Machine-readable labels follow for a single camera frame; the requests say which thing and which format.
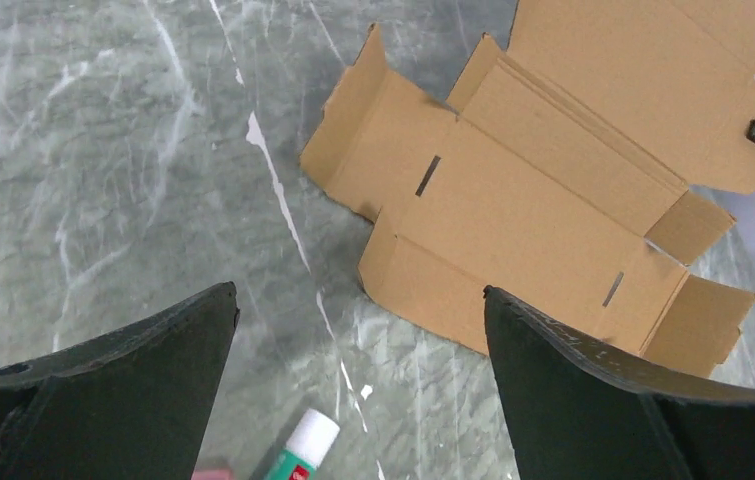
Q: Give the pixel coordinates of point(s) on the green white glue stick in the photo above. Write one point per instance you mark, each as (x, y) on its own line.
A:
(306, 447)

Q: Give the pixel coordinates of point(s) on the brown cardboard paper box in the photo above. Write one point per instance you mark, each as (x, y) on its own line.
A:
(561, 169)

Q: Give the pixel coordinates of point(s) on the pink plastic tube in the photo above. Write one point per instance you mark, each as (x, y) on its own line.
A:
(212, 474)

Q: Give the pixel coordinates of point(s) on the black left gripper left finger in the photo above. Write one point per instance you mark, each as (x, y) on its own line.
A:
(133, 403)

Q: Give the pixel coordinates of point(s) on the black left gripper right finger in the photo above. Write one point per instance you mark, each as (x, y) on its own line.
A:
(578, 408)

